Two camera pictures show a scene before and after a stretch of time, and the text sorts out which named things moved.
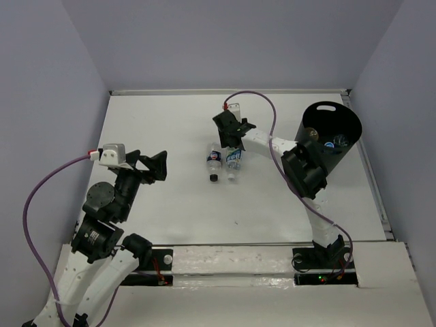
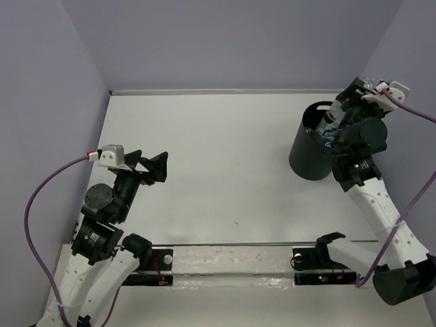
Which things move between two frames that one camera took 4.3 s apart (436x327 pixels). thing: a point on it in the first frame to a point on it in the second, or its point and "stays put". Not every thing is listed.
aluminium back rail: x=266 y=92 stays put
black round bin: x=332 y=128 stays put
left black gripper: x=158 y=165 stays put
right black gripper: x=223 y=139 to x=354 y=92
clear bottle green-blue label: x=233 y=161 to x=330 y=124
